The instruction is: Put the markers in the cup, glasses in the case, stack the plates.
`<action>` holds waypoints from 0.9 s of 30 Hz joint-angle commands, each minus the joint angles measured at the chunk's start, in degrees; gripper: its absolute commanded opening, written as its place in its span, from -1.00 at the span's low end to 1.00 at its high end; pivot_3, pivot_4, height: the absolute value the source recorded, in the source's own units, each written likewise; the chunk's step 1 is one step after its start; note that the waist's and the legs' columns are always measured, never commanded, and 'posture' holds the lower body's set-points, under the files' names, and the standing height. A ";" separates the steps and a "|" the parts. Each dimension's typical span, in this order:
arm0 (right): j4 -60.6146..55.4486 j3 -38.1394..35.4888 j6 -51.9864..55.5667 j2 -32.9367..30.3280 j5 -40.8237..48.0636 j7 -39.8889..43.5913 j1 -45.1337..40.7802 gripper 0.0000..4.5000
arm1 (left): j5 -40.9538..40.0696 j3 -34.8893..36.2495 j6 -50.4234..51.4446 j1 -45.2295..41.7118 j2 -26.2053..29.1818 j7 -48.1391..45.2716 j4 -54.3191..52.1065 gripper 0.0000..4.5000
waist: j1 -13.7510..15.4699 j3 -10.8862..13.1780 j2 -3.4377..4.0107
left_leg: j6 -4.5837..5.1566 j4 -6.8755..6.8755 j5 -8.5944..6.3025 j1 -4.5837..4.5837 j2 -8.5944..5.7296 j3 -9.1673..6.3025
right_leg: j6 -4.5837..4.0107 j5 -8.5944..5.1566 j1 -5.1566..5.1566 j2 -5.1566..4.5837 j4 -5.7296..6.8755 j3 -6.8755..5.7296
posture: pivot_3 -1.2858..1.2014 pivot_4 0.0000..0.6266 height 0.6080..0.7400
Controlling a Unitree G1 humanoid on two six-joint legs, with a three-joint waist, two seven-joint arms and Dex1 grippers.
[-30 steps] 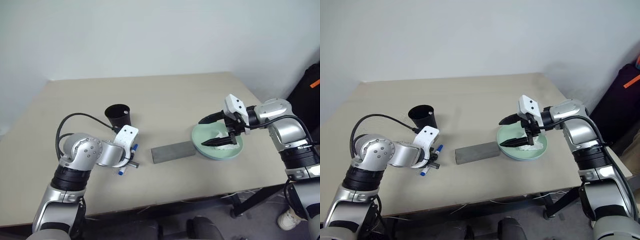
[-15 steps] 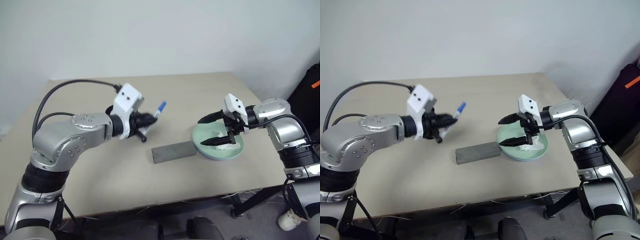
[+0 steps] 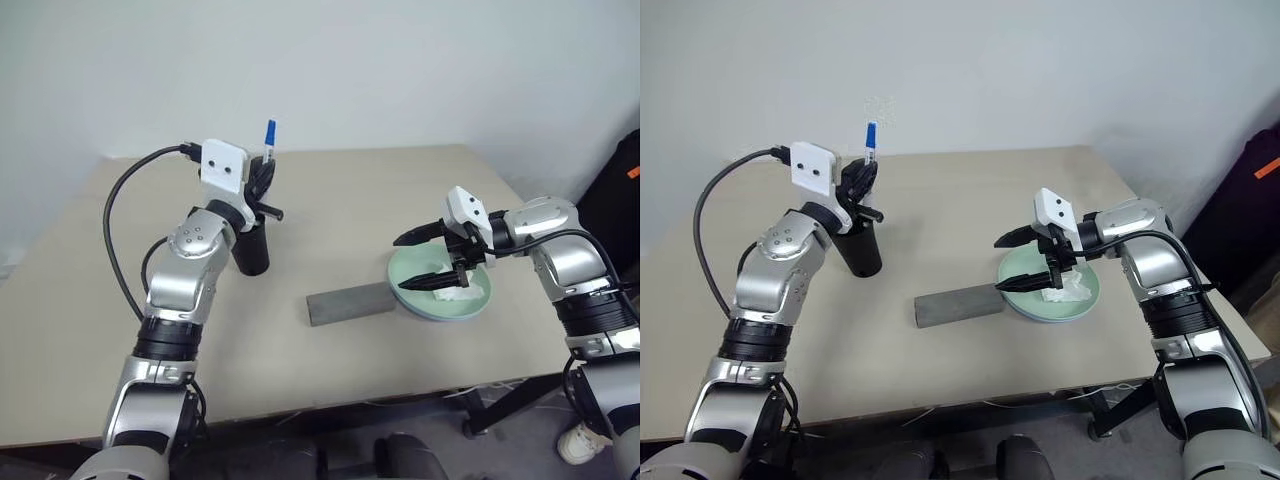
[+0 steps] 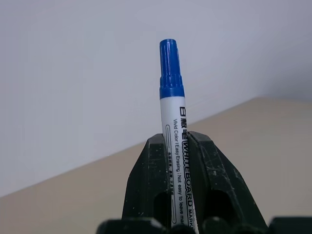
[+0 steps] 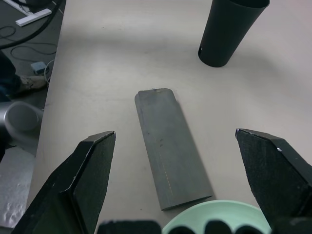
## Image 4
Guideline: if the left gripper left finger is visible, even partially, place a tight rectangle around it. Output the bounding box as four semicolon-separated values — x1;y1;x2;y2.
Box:
122;133;173;220

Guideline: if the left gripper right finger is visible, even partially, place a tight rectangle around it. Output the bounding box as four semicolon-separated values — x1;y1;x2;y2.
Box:
187;131;268;234

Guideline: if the blue whiteboard marker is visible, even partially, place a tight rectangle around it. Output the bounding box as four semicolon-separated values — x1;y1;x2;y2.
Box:
158;38;200;234

